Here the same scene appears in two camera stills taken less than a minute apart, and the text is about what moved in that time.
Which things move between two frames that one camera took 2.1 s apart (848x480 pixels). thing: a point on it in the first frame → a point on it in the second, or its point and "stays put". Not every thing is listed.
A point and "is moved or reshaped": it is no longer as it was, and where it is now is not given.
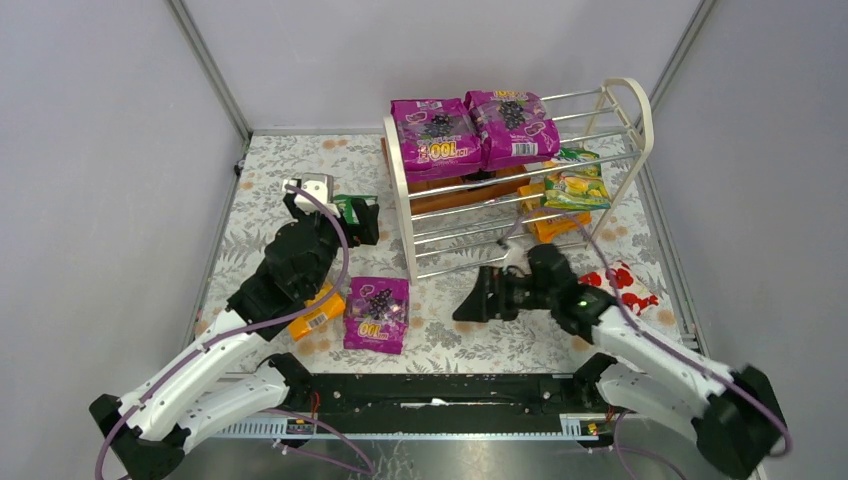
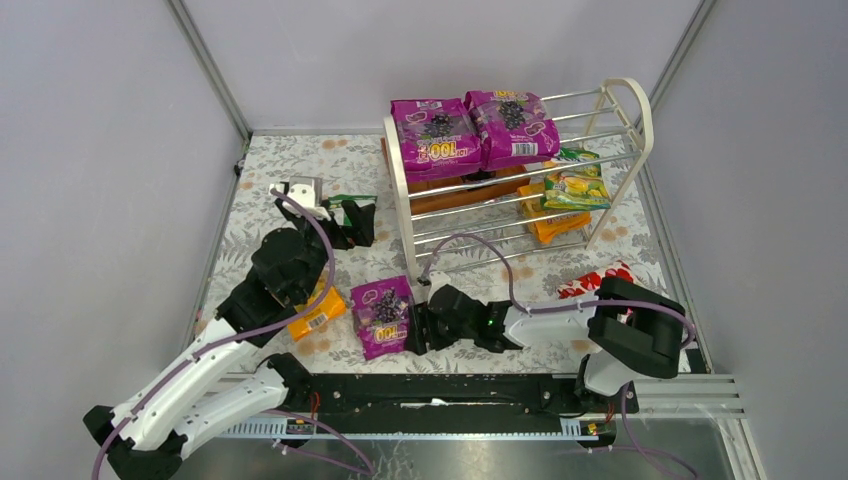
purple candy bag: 438,139 stays put
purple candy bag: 376,314 is moved or reshaped
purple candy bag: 513,126 stays put
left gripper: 341,225 stays put
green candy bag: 346,207 stays put
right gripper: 495,295 → 423,326
